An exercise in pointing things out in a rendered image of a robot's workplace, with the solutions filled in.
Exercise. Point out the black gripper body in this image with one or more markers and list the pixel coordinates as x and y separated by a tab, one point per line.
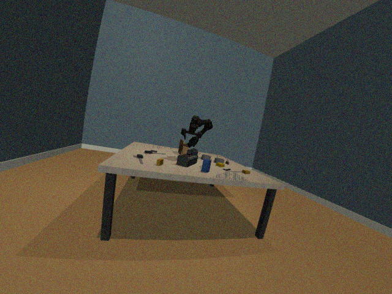
191	131

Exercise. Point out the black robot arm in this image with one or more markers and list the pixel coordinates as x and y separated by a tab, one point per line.
194	124

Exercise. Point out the blue cube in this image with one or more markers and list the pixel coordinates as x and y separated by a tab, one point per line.
206	165

